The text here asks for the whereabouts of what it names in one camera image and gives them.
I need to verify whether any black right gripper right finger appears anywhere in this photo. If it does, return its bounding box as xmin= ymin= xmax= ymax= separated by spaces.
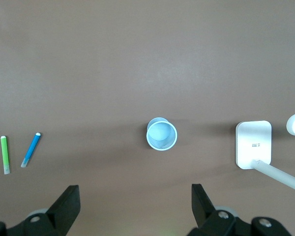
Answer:
xmin=186 ymin=183 xmax=295 ymax=236

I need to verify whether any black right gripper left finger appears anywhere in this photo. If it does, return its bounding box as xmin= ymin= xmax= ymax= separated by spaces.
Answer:
xmin=0 ymin=184 xmax=81 ymax=236

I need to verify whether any blue marker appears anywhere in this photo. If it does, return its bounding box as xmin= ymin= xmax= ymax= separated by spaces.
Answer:
xmin=20 ymin=132 xmax=41 ymax=168

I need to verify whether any green marker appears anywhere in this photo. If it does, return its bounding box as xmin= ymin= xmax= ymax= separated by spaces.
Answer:
xmin=0 ymin=135 xmax=11 ymax=175

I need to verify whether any blue mesh cup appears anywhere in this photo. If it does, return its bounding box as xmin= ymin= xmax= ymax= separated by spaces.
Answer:
xmin=146 ymin=117 xmax=178 ymax=151

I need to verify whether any brown table mat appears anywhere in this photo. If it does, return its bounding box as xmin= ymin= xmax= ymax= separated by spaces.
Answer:
xmin=0 ymin=0 xmax=295 ymax=236

